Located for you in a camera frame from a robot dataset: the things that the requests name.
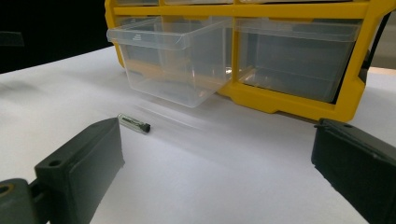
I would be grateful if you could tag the clear plastic drawer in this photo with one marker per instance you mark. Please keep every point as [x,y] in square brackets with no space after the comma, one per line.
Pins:
[174,59]
[295,59]

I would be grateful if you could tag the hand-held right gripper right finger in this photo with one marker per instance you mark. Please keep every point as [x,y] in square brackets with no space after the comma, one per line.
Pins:
[358,161]

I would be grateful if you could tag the yellow drawer cabinet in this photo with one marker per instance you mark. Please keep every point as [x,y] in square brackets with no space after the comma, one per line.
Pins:
[311,102]

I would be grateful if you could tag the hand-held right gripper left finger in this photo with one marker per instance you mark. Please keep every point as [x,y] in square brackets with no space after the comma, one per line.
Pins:
[81,168]

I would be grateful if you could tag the small clear tube black cap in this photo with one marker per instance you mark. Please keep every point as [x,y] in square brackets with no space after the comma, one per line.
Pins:
[134,123]

